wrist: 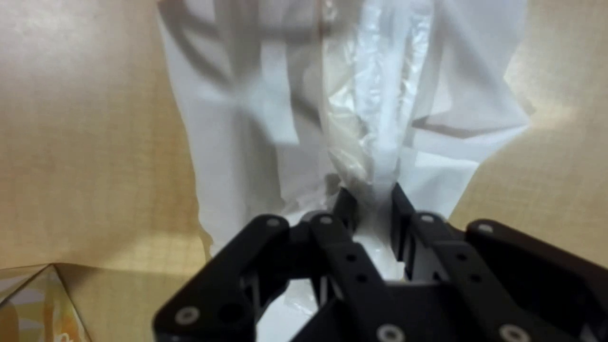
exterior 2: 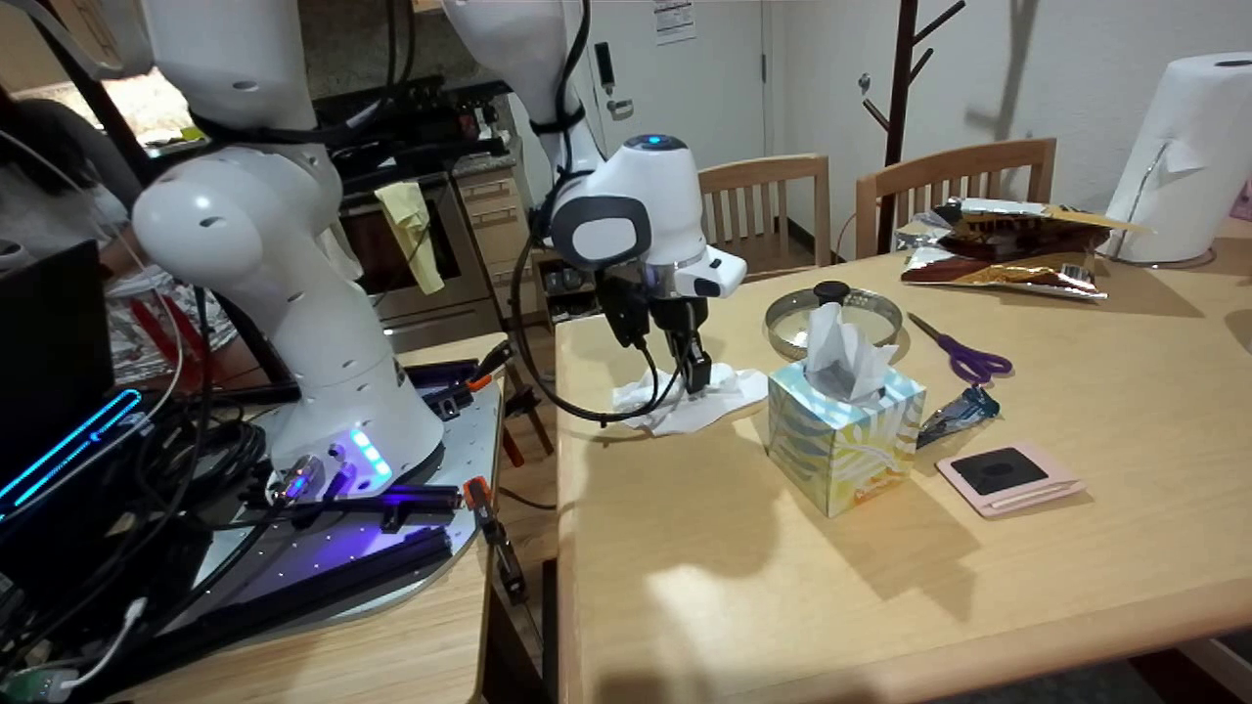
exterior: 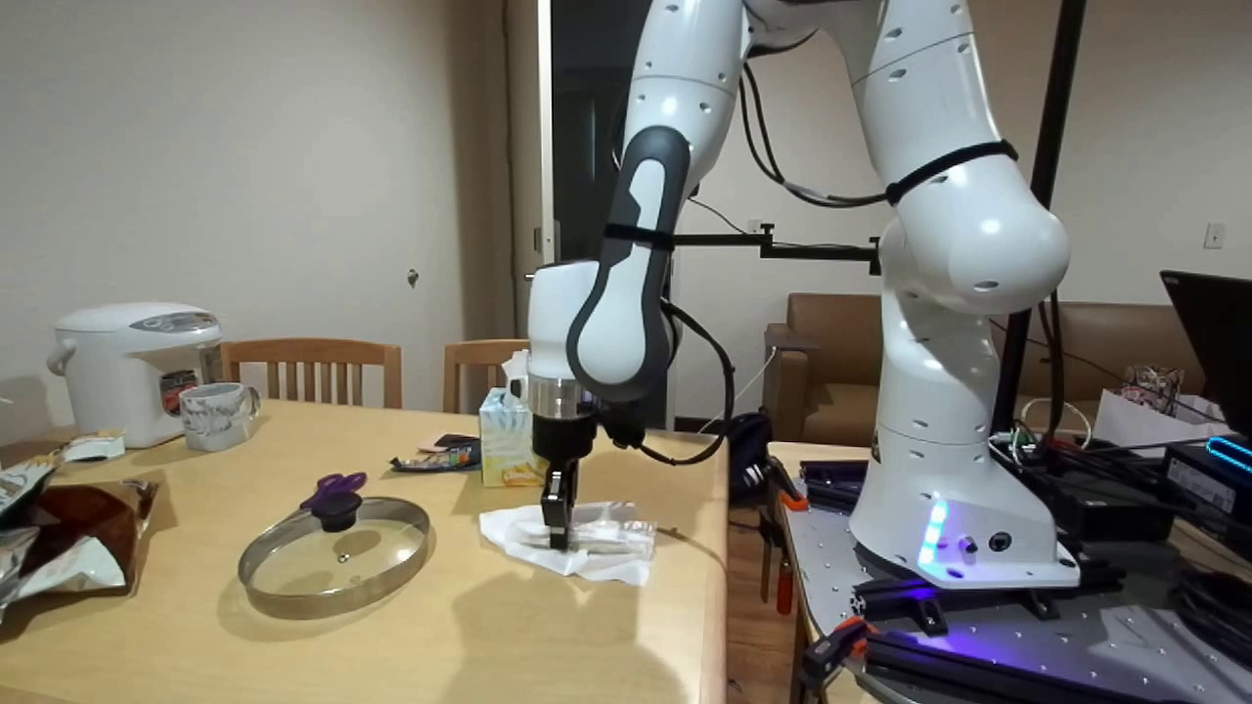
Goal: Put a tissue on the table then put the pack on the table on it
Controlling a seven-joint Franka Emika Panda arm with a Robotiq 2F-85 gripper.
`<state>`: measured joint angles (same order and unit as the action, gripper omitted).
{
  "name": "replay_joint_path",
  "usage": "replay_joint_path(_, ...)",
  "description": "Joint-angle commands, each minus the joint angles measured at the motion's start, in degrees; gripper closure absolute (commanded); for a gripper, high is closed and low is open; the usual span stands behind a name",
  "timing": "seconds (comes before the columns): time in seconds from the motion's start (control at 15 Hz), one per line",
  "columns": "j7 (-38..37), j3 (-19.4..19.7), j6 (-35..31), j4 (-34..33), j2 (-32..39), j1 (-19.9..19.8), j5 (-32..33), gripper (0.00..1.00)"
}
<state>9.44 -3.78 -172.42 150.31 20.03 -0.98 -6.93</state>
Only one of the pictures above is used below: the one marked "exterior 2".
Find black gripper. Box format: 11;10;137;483
637;267;720;399

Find white paper tissue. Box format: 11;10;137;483
797;302;906;403
608;362;776;437

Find patterned tissue box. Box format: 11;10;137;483
763;361;932;521

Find glass pot lid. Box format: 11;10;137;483
759;276;913;366

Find orange black clamp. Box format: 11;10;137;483
463;474;531;602

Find dark snack wrapper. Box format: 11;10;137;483
915;378;1006;450

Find yellow cloth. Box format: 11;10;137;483
373;177;450;298

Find dark coat rack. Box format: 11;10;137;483
859;0;971;257

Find pink square device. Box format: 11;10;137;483
936;437;1087;521

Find brown snack bag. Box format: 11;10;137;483
898;193;1129;305

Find metal robot mounting plate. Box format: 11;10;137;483
167;375;510;619

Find white electric water boiler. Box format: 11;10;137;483
1104;52;1252;267

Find black box with blue light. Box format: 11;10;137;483
0;383;160;525

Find black monitor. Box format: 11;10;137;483
0;233;119;502

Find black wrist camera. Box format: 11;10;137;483
594;267;659;349

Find purple handled scissors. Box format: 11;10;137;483
906;310;1016;386

